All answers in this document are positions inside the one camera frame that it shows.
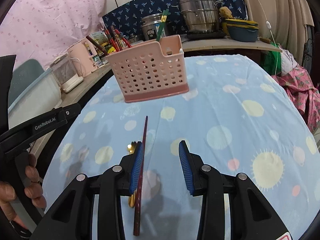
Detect dark maroon chopstick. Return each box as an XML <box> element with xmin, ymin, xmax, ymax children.
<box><xmin>86</xmin><ymin>35</ymin><xmax>108</xmax><ymax>56</ymax></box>

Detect person's left hand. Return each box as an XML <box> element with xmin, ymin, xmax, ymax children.
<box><xmin>1</xmin><ymin>151</ymin><xmax>44</xmax><ymax>232</ymax></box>

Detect white dish rack box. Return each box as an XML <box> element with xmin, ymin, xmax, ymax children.
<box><xmin>8</xmin><ymin>59</ymin><xmax>62</xmax><ymax>128</ymax></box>

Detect gold flower teaspoon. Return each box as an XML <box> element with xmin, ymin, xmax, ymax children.
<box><xmin>127</xmin><ymin>141</ymin><xmax>137</xmax><ymax>208</ymax></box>

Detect white blender appliance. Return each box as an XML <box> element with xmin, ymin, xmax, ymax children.
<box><xmin>50</xmin><ymin>54</ymin><xmax>84</xmax><ymax>94</ymax></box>

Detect pink electric kettle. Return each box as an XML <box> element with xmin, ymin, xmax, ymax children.
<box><xmin>67</xmin><ymin>38</ymin><xmax>98</xmax><ymax>77</ymax></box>

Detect blue planet-print tablecloth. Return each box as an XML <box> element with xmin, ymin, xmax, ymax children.
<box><xmin>43</xmin><ymin>55</ymin><xmax>319</xmax><ymax>239</ymax></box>

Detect pink dotted curtain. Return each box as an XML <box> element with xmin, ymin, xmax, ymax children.
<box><xmin>1</xmin><ymin>0</ymin><xmax>105</xmax><ymax>69</ymax></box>

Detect red chopstick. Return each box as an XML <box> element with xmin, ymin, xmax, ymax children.
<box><xmin>104</xmin><ymin>29</ymin><xmax>118</xmax><ymax>51</ymax></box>
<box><xmin>115</xmin><ymin>29</ymin><xmax>131</xmax><ymax>48</ymax></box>

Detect pink perforated utensil basket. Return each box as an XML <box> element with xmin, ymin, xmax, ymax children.
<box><xmin>107</xmin><ymin>35</ymin><xmax>189</xmax><ymax>103</ymax></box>

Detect pink floral fabric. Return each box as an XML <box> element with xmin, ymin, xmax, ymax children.
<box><xmin>272</xmin><ymin>65</ymin><xmax>319</xmax><ymax>133</ymax></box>

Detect navy floral cloth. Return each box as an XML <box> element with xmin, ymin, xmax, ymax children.
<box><xmin>103</xmin><ymin>0</ymin><xmax>248</xmax><ymax>36</ymax></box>

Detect green cloth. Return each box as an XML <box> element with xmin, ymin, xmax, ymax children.
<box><xmin>262</xmin><ymin>51</ymin><xmax>282</xmax><ymax>76</ymax></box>

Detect stainless steel rice cooker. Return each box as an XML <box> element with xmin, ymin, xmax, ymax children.
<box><xmin>140</xmin><ymin>13</ymin><xmax>162</xmax><ymax>41</ymax></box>

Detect blue and yellow stacked bowls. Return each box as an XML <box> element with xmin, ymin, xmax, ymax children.
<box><xmin>225</xmin><ymin>18</ymin><xmax>259</xmax><ymax>42</ymax></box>

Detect large stainless steel pot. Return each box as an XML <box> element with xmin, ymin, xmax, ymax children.
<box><xmin>178</xmin><ymin>0</ymin><xmax>223</xmax><ymax>33</ymax></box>

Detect beige hanging curtain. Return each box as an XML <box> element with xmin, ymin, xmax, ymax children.
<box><xmin>245</xmin><ymin>0</ymin><xmax>314</xmax><ymax>64</ymax></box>

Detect white cord with switch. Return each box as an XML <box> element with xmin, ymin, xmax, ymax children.
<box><xmin>246</xmin><ymin>0</ymin><xmax>279</xmax><ymax>75</ymax></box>

